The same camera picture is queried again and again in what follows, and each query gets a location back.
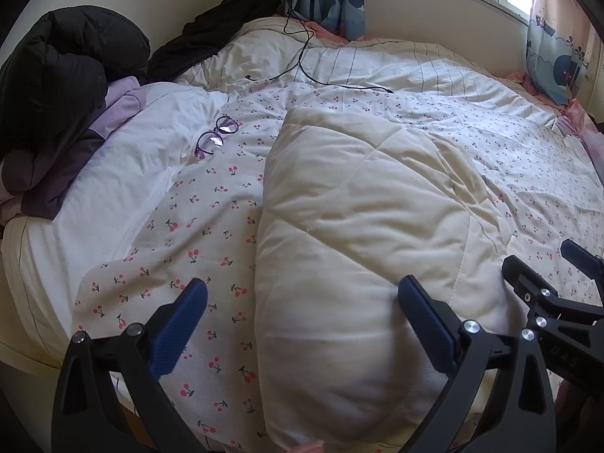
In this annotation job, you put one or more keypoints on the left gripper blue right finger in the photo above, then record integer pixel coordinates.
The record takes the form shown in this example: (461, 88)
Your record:
(434, 324)

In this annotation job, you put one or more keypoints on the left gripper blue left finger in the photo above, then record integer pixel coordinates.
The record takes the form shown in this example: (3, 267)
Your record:
(172, 325)

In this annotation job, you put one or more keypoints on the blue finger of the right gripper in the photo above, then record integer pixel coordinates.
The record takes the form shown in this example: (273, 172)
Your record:
(588, 264)
(526, 283)

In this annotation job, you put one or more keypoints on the cream quilted puffer coat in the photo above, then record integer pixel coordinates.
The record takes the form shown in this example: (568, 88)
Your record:
(352, 203)

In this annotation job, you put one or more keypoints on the person's left hand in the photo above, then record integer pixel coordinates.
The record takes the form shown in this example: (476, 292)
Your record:
(316, 446)

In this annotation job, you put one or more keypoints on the pink floral pillow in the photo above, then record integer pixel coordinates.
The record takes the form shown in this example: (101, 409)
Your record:
(577, 122)

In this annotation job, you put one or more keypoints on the white pillow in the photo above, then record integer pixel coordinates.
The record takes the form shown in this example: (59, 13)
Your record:
(43, 261)

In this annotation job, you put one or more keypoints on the purple eyeglasses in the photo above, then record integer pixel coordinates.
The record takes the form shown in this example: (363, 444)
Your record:
(214, 138)

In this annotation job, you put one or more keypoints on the lilac hoodie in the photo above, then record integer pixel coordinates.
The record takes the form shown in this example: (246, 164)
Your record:
(71, 150)

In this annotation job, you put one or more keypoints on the black puffer jacket pile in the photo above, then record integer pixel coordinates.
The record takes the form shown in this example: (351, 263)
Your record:
(54, 84)

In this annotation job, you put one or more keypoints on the striped white duvet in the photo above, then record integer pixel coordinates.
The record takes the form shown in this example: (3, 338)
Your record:
(281, 51)

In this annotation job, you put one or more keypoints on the black garment by wall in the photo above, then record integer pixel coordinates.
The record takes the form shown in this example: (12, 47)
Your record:
(205, 36)

